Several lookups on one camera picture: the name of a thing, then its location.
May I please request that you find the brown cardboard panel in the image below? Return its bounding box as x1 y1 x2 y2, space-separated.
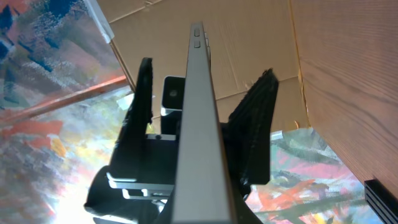
98 0 309 131

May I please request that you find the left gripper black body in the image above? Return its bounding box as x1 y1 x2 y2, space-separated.
83 123 265 224

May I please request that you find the colourful painted floor mat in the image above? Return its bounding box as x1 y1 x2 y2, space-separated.
0 0 383 224

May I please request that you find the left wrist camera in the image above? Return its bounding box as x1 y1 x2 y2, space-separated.
160 76 185 135

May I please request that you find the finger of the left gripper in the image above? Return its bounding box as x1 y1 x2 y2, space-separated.
109 57 153 180
221 68 279 199

